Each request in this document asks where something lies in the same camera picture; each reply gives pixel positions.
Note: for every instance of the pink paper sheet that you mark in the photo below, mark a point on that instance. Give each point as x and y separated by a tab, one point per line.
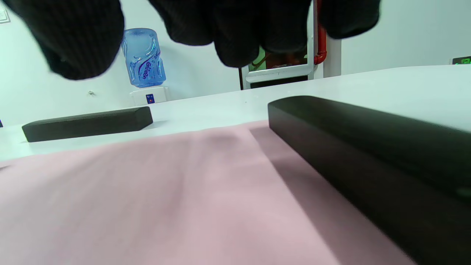
165	202

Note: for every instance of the dark wooden paperweight bar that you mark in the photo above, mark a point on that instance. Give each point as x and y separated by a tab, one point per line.
88	123
386	158

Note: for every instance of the blue dispenser water bottle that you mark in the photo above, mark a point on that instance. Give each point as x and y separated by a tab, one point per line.
143	59

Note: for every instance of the white water dispenser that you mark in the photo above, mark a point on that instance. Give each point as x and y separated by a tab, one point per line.
147	97

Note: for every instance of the white wall switch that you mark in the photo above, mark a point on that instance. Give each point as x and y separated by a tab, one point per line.
3	15

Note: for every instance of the green lit sign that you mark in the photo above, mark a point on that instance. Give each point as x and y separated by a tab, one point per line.
463	60

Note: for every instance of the person's right hand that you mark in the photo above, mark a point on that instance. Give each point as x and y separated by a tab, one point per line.
81	36

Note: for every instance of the red pipe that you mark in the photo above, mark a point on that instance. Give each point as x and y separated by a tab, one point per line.
321	51

